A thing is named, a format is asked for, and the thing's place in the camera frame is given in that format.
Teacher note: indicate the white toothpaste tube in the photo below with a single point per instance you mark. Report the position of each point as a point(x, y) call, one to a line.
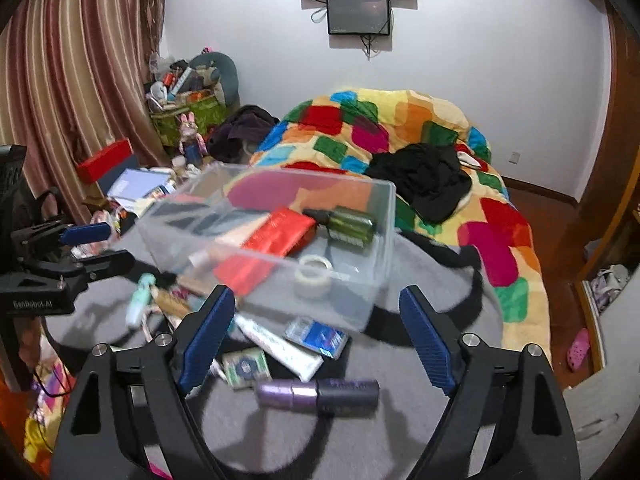
point(280, 347)

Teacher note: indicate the clear tape roll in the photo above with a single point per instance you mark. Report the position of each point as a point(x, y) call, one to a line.
point(305, 285)

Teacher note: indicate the colourful patchwork blanket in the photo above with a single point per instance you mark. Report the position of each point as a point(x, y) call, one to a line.
point(450, 110)

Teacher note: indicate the blue white book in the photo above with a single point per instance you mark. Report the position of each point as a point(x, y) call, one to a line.
point(135, 182)

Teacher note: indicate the green glass bottle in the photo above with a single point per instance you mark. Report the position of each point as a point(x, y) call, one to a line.
point(350, 225)

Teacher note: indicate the green white small box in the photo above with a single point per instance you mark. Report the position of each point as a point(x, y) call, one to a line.
point(247, 367)

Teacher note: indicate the black cloth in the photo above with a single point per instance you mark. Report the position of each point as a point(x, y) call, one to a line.
point(425, 180)

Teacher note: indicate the wooden comb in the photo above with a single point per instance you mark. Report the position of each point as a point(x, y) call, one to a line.
point(170, 302)

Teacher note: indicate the red packet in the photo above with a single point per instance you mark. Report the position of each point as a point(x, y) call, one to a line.
point(280, 230)

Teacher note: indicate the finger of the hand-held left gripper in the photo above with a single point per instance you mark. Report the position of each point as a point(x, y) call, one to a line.
point(87, 232)
point(107, 262)

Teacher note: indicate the grey blanket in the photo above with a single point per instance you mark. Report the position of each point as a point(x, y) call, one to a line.
point(350, 440)

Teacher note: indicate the dark purple cloth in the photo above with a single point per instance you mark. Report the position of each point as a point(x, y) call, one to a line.
point(240, 130)

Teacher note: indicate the grey neck pillow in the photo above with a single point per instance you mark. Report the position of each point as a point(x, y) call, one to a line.
point(230, 80)

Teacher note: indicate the pink clog shoe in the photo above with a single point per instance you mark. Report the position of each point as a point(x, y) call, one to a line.
point(579, 350)

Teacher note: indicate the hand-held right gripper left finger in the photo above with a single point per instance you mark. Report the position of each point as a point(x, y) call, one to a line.
point(207, 340)

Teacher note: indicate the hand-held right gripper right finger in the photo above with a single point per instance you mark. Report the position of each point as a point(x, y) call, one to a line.
point(427, 345)

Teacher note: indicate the red box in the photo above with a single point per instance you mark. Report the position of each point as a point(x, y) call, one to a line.
point(105, 160)

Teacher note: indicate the mint green tube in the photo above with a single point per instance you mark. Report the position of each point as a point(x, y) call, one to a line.
point(137, 302)

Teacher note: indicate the white wall socket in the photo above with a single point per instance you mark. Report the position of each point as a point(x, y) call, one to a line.
point(514, 157)

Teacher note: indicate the rabbit toy bottle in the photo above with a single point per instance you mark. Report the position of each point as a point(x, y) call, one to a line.
point(190, 132)

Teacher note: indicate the purple cosmetic tube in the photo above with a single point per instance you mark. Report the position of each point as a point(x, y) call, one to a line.
point(320, 395)

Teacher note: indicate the white shoes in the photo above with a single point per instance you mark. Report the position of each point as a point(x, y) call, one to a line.
point(607, 282)

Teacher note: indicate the clear plastic storage box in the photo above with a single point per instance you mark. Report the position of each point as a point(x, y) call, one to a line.
point(345, 305)

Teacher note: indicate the wooden cabinet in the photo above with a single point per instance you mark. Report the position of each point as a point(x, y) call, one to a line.
point(620, 185)

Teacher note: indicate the blue foil packet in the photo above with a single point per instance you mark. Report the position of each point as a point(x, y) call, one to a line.
point(320, 337)

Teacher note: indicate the green storage box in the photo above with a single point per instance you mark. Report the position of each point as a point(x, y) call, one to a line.
point(210, 112)

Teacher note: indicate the white small jar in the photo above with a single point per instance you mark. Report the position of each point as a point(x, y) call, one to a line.
point(179, 162)

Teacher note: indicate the colourful plastic bag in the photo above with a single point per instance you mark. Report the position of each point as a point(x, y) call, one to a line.
point(45, 410)

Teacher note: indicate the striped curtain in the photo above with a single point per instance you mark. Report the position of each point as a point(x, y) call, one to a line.
point(75, 60)

